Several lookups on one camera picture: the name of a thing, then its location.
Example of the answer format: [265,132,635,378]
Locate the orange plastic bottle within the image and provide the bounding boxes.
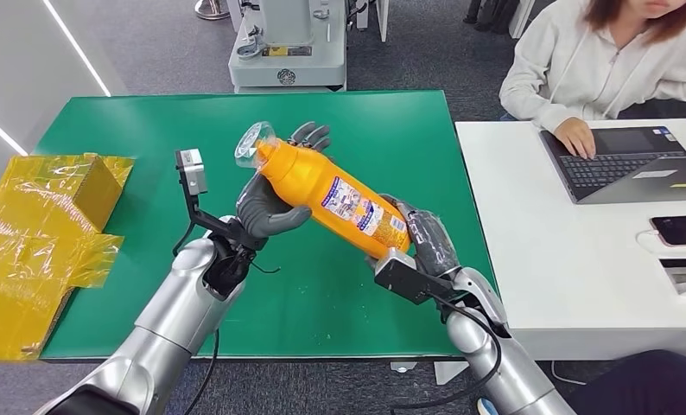
[234,121,413,261]

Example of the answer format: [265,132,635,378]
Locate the white machine base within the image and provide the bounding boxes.
[227,0,348,94]

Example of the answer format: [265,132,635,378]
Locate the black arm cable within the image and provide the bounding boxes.
[390,291,504,412]
[182,329,221,415]

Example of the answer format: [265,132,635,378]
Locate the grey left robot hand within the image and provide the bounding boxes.
[235,120,332,242]

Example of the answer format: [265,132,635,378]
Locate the white floor cable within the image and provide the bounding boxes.
[550,361,588,387]

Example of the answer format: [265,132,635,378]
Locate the black smartphone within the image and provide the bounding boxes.
[649,214,686,247]

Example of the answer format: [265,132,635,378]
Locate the person's hand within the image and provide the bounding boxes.
[553,117,597,160]

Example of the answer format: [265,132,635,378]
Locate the white charging cable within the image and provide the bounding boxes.
[634,228,666,257]

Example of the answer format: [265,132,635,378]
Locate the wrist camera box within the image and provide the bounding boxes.
[374,247,470,306]
[175,149,241,239]

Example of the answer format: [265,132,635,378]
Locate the dark chair seat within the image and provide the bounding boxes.
[562,349,686,415]

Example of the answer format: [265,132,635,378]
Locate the chrome stand base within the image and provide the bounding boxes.
[194,0,232,22]

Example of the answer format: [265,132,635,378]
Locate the dark grey laptop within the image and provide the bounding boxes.
[539,125,686,206]

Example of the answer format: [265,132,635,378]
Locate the white furniture panel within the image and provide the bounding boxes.
[354,0,391,44]

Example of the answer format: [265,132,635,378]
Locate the person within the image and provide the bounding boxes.
[499,0,686,160]

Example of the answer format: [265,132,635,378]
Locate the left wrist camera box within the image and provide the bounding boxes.
[175,149,241,239]

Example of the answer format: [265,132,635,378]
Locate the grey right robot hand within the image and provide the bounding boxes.
[365,195,462,279]

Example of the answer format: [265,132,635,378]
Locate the white desk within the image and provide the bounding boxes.
[455,118,686,362]

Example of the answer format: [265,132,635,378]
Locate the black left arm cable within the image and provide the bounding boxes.
[182,329,221,415]

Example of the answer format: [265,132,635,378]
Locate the yellow taped cardboard box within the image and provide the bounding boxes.
[0,151,136,362]

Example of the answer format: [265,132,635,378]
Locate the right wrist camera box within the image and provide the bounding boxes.
[374,247,470,306]

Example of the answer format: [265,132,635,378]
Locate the green table mat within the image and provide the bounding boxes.
[35,90,499,361]

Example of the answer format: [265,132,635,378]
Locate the black chair legs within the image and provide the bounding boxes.
[463,0,518,36]

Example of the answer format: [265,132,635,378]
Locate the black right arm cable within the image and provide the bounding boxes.
[390,291,504,412]

